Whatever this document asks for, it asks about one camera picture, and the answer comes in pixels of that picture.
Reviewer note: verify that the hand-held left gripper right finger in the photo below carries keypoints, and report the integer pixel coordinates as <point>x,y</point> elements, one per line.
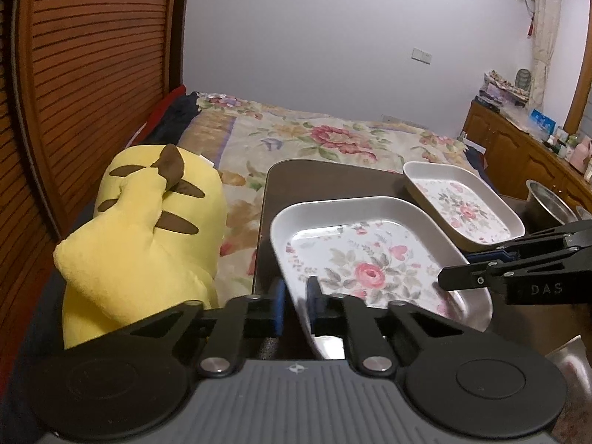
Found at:
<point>314,303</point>

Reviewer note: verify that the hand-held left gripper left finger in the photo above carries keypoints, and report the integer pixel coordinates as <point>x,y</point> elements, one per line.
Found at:
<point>279,307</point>

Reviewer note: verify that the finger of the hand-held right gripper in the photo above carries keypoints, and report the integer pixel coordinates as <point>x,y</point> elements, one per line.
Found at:
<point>462,278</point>
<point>490,258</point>

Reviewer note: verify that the small white floral plate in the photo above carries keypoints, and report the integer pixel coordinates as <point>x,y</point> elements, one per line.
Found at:
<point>462,203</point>

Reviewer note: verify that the large white floral plate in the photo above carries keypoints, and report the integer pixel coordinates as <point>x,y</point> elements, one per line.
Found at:
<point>365,249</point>

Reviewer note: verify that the stainless steel bowl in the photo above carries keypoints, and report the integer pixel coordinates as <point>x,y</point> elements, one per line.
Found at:
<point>585,214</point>
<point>548,206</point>

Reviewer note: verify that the dark blue sheet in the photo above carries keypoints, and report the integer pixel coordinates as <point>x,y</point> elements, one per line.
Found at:
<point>475,157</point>

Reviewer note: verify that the wooden cabinet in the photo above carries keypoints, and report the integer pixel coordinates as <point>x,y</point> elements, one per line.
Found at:
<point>508,152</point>

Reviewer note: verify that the pink bottle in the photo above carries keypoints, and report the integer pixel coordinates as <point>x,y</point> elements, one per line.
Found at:
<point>582,157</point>

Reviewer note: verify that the blue box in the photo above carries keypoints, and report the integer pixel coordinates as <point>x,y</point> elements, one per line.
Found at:
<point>542,124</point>

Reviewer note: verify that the yellow plush toy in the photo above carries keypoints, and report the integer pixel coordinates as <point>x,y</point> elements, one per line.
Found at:
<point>138,240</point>

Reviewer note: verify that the floral blanket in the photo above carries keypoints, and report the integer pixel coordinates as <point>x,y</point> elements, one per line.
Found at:
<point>314,138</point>

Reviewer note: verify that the stack of floral fabric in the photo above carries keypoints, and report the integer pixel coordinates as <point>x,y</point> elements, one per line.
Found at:
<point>502,85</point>

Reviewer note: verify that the grey small fan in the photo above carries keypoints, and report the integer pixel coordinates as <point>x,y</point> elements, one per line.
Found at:
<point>522,78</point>

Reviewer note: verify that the red and dark bedding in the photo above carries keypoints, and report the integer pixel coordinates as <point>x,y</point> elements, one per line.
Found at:
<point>173,118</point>

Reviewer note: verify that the cream curtain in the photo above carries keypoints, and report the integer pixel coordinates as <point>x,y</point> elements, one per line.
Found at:
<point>545,32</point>

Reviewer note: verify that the red hanging ornament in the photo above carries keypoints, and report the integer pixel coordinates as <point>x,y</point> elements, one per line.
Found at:
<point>533,27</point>

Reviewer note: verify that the wooden louvered wardrobe door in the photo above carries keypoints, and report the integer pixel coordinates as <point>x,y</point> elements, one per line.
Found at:
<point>83,78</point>

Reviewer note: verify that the wall socket strip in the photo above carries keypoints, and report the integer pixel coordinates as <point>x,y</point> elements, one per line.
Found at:
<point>400,119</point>

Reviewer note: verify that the wooden window frame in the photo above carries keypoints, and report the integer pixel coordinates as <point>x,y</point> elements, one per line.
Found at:
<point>578,88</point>

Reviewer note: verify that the white wall switch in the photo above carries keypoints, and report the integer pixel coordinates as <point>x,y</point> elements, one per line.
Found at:
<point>422,55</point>

